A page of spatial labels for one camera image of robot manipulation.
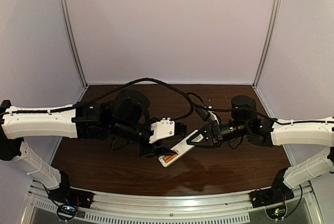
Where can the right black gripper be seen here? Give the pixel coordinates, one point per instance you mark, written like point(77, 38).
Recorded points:
point(212, 134)

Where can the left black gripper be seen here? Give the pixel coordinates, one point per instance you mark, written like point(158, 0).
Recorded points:
point(160, 151)

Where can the orange battery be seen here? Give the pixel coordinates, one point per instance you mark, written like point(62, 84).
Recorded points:
point(169, 158)
point(168, 162)

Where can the white remote control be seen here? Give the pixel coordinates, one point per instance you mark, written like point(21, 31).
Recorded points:
point(180, 148)

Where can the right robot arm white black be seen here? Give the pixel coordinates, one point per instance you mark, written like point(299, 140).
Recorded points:
point(268, 132)

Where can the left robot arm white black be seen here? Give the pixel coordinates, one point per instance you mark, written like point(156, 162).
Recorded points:
point(126, 118)

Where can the right round circuit board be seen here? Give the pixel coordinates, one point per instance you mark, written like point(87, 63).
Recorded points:
point(276, 212)

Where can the round circuit board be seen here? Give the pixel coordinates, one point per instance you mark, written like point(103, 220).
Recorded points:
point(66, 212)
point(276, 212)

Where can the left round circuit board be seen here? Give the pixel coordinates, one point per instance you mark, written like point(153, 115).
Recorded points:
point(66, 212)

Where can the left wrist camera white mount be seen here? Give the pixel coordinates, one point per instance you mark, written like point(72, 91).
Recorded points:
point(166, 128)

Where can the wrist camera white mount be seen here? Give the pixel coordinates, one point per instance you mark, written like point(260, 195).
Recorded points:
point(166, 128)
point(207, 116)

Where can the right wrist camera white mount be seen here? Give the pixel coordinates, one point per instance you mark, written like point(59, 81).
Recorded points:
point(207, 116)

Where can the front aluminium rail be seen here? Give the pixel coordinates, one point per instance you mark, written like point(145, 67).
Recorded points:
point(219, 208)

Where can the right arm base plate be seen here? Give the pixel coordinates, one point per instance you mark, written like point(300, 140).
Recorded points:
point(269, 196)

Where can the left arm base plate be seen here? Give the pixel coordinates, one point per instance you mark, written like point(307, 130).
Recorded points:
point(71, 196)

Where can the right aluminium frame post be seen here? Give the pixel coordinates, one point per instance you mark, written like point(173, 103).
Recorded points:
point(274, 14)

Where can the aluminium frame post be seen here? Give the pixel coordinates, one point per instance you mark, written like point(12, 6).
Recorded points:
point(274, 14)
point(72, 43)

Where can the left aluminium frame post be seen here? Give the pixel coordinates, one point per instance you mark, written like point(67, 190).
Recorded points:
point(72, 43)

